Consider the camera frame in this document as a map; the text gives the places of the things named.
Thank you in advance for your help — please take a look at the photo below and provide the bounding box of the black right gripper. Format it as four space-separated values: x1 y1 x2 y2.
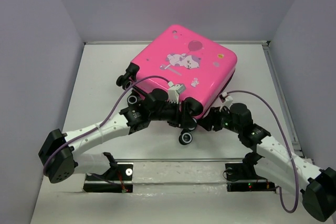
196 105 242 134

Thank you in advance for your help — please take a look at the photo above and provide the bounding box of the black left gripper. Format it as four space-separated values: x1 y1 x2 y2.
149 98 197 128

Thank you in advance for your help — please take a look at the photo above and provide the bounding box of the pink hard-shell suitcase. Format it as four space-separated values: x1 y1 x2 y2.
116 25 237 145

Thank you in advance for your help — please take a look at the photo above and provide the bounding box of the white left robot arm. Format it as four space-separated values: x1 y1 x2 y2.
38 89 197 184

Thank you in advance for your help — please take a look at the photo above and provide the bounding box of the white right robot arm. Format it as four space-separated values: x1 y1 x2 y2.
198 103 335 222

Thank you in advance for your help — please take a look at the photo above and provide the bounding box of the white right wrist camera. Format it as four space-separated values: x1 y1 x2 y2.
219 91 233 111

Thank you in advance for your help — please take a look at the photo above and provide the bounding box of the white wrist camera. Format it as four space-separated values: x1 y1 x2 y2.
167 81 186 104
219 91 233 111

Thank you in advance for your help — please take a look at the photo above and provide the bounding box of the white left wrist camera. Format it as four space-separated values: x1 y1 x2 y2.
167 81 186 104

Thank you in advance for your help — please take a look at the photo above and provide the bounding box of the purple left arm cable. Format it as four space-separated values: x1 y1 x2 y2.
43 76 171 176

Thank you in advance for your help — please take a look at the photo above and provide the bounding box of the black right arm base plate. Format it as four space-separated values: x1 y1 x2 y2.
222 163 278 193

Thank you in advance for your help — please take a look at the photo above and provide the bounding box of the aluminium mounting rail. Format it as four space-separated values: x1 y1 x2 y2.
116 157 243 163

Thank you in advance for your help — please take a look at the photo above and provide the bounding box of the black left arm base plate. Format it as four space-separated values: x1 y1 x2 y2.
83 163 133 193

